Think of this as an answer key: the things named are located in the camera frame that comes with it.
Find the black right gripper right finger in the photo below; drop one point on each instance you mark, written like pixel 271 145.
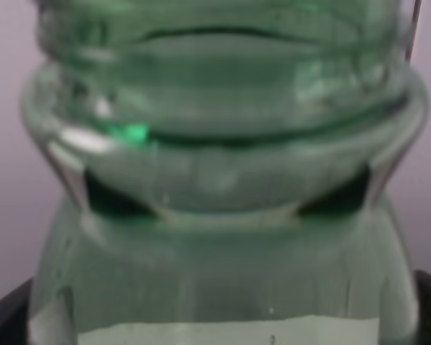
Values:
pixel 423 280

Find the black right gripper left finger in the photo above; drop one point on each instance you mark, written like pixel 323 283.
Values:
pixel 13 315

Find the green transparent plastic bottle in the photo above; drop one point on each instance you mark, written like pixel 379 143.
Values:
pixel 225 167

